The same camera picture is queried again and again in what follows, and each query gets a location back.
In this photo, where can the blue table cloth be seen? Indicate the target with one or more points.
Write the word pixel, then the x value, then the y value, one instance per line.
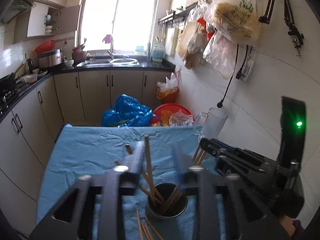
pixel 93 150

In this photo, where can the red colander bowl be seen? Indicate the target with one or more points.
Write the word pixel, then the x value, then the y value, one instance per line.
pixel 45 47

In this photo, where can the lower kitchen cabinets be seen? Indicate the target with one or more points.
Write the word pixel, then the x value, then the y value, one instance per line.
pixel 32 116

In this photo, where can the black wok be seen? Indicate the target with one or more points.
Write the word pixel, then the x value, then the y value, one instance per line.
pixel 9 79

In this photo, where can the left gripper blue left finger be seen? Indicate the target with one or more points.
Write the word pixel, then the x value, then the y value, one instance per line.
pixel 130 170

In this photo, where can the range hood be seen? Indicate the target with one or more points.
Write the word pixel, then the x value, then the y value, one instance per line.
pixel 14 9

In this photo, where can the loose chopsticks on cloth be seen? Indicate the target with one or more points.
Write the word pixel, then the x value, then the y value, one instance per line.
pixel 147 231

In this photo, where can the blue plastic bag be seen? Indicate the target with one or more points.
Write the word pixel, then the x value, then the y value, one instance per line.
pixel 127 112

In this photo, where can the bag of noodles on hook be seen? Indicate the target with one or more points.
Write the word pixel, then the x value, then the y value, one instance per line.
pixel 236 20

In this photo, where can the red plastic basin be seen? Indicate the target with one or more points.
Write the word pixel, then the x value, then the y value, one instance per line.
pixel 166 114

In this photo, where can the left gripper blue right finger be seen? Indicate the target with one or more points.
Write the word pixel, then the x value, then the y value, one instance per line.
pixel 186 171

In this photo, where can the steel rice cooker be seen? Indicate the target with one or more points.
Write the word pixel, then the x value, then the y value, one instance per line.
pixel 50 58

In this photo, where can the white plastic bags on wall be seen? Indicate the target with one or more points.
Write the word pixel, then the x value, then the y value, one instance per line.
pixel 200 43

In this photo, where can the clear glass beer mug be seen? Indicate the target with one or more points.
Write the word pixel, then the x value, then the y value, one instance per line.
pixel 209 124

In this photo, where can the window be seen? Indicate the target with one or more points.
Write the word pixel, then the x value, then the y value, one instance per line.
pixel 130 22

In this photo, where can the dark green utensil cup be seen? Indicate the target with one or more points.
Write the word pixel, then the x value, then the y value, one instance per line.
pixel 170 202

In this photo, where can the kitchen faucet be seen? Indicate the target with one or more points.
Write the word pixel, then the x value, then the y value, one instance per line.
pixel 108 39

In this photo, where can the orange trash bin with bag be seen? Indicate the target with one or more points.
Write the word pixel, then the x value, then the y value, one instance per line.
pixel 167 91

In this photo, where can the wooden chopstick bundle in cup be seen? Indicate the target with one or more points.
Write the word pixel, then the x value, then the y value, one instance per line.
pixel 202 179

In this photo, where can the person's hand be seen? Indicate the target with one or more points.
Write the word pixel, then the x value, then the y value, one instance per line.
pixel 287 224

